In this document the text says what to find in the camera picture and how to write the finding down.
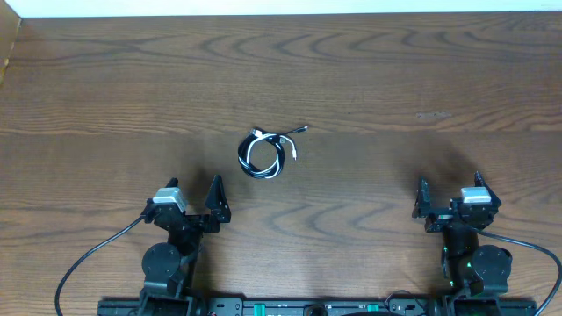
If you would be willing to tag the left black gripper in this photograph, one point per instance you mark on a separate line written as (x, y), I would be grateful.
(193, 220)

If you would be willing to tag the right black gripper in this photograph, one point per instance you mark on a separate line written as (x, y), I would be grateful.
(440, 217)

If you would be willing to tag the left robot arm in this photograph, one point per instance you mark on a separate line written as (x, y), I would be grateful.
(169, 266)

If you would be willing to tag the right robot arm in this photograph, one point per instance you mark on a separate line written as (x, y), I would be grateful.
(478, 274)

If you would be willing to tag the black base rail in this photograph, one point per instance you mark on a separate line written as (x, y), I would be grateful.
(399, 305)

